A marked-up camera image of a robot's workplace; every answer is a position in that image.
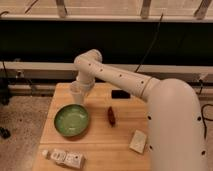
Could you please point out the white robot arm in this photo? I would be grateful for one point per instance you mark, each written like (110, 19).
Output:
(175, 123)

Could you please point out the dark object on floor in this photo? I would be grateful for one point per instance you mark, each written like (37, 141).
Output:
(4, 133)

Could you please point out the black rectangular phone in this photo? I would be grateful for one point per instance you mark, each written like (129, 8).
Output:
(120, 94)

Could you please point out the grey wall rail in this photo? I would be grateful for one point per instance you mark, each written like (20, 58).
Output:
(67, 71)

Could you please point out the dark red small object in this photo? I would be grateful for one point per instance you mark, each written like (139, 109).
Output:
(111, 116)

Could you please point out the white tube with label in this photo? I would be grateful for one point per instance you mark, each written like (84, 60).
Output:
(65, 158)

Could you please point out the green ceramic bowl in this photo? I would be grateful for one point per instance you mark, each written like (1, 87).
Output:
(71, 120)

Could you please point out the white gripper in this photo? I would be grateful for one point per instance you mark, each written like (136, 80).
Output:
(85, 82)

